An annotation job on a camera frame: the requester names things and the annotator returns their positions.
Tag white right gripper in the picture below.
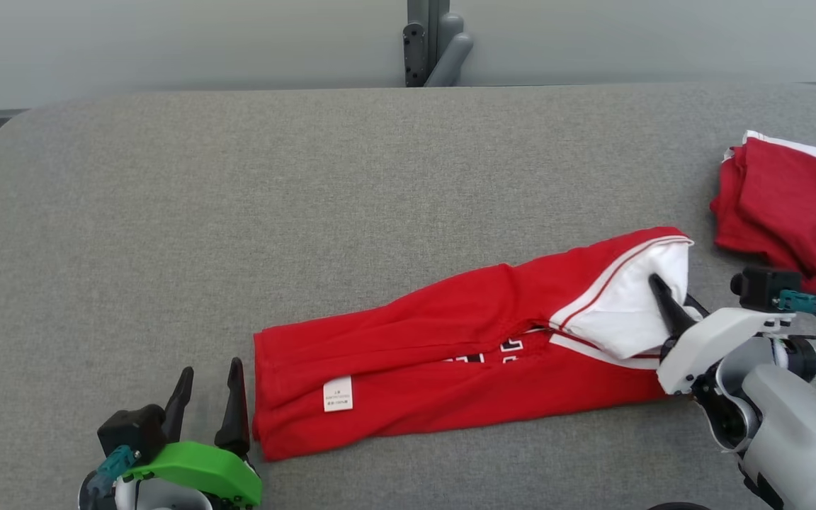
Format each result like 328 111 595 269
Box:
647 273 786 397

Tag grey metal wall bracket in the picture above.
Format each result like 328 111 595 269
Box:
402 0 475 89

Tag teal camera connector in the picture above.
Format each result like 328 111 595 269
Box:
87 444 139 498
777 290 816 320

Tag teal left camera connector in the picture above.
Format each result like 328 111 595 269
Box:
87 444 139 498

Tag red shorts with white band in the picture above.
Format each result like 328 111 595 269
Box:
709 130 816 305

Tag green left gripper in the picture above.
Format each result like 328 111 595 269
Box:
122 357 264 509

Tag red jersey with white sleeves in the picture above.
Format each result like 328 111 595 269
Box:
251 226 704 463

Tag teal right camera connector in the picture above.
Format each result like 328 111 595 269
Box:
777 290 816 320

